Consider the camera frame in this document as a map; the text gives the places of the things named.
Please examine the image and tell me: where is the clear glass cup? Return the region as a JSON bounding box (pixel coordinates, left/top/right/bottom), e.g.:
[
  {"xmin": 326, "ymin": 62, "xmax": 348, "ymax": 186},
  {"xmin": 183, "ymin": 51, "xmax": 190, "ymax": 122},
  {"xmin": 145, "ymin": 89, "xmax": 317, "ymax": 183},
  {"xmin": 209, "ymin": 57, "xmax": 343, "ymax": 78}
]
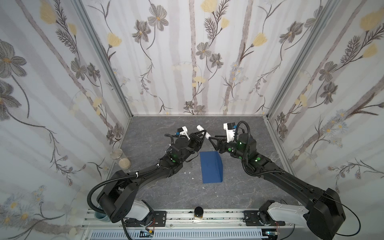
[{"xmin": 269, "ymin": 152, "xmax": 280, "ymax": 162}]

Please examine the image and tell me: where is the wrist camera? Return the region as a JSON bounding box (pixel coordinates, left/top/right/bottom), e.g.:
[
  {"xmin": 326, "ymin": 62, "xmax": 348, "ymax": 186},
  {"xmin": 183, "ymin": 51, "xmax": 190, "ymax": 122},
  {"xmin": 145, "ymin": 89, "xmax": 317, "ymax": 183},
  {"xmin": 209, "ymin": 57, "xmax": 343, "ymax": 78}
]
[
  {"xmin": 176, "ymin": 126, "xmax": 190, "ymax": 140},
  {"xmin": 223, "ymin": 122, "xmax": 237, "ymax": 143}
]

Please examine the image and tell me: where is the teal cup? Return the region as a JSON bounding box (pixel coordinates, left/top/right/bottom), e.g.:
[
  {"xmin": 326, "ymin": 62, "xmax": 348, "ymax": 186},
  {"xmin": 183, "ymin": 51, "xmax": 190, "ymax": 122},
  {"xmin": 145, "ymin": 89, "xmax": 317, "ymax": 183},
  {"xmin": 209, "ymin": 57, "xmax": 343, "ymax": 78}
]
[{"xmin": 94, "ymin": 212, "xmax": 110, "ymax": 223}]

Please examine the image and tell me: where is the white perforated cable duct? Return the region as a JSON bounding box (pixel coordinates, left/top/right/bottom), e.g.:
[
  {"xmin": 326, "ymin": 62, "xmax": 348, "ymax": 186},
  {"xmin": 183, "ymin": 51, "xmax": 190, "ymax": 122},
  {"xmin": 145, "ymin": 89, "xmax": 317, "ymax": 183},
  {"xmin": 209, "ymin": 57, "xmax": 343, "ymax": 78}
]
[{"xmin": 88, "ymin": 229, "xmax": 268, "ymax": 240}]

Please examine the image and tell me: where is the dark blue envelope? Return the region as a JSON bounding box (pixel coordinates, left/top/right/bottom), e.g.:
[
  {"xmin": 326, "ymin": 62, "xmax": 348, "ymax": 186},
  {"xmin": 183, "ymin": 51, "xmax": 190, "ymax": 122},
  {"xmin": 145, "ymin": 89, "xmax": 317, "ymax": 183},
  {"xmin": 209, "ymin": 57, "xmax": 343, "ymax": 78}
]
[{"xmin": 200, "ymin": 151, "xmax": 223, "ymax": 184}]

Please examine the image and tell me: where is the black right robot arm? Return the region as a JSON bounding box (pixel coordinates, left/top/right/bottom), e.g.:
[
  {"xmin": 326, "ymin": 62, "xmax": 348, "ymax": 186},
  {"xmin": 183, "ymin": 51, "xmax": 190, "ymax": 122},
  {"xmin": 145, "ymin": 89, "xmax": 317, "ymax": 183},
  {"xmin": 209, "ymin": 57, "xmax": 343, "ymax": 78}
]
[{"xmin": 208, "ymin": 133, "xmax": 346, "ymax": 240}]

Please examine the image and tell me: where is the white glue stick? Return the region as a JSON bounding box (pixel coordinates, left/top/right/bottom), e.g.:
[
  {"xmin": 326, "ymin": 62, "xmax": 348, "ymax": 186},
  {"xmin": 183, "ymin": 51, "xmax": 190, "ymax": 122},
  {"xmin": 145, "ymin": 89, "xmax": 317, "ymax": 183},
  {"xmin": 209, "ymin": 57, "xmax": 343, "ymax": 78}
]
[{"xmin": 197, "ymin": 125, "xmax": 211, "ymax": 140}]

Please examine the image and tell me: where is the glass jar with cork lid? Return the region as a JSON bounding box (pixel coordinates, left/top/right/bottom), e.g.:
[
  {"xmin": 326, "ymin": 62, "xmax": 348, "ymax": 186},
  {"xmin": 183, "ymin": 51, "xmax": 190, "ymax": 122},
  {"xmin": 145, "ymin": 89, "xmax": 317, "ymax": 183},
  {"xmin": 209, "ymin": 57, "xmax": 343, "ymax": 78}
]
[{"xmin": 110, "ymin": 149, "xmax": 132, "ymax": 170}]

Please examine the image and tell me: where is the aluminium mounting rail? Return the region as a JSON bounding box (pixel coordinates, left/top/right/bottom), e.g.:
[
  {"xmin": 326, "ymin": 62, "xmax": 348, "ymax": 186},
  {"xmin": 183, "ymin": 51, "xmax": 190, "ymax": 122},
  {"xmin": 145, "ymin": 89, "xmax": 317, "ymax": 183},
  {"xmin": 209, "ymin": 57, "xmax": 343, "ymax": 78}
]
[{"xmin": 80, "ymin": 208, "xmax": 328, "ymax": 230}]

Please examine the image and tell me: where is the black corrugated cable hose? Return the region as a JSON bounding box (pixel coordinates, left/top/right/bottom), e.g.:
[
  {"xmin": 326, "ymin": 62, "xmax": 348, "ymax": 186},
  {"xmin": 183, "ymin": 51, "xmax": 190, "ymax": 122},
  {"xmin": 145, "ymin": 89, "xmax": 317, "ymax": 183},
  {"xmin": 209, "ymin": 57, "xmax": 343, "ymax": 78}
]
[{"xmin": 86, "ymin": 166, "xmax": 160, "ymax": 214}]

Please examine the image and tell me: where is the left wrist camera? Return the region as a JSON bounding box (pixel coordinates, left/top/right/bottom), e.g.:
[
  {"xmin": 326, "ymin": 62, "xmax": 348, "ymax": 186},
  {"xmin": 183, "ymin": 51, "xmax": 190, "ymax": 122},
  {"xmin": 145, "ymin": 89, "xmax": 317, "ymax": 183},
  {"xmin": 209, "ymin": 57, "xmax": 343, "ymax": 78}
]
[{"xmin": 176, "ymin": 126, "xmax": 190, "ymax": 140}]

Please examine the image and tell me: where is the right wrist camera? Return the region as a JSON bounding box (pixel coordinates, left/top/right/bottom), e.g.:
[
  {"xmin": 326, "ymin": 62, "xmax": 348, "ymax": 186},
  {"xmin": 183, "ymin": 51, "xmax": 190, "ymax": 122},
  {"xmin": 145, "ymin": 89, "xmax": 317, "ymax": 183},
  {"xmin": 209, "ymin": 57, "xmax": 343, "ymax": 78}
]
[{"xmin": 223, "ymin": 122, "xmax": 237, "ymax": 143}]

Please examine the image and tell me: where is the black cylinder on rail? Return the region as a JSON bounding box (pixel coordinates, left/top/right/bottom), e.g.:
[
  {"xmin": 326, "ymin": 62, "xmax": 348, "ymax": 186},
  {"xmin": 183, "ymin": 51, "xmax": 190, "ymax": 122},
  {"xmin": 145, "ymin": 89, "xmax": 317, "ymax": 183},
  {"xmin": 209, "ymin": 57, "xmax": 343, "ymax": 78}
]
[{"xmin": 194, "ymin": 206, "xmax": 204, "ymax": 220}]

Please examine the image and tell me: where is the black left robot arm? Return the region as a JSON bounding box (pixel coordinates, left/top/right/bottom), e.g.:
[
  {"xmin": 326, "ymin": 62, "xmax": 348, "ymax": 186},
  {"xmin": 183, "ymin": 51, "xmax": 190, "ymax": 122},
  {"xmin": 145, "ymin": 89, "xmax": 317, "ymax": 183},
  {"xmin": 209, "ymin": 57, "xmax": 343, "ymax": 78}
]
[{"xmin": 87, "ymin": 130, "xmax": 207, "ymax": 226}]

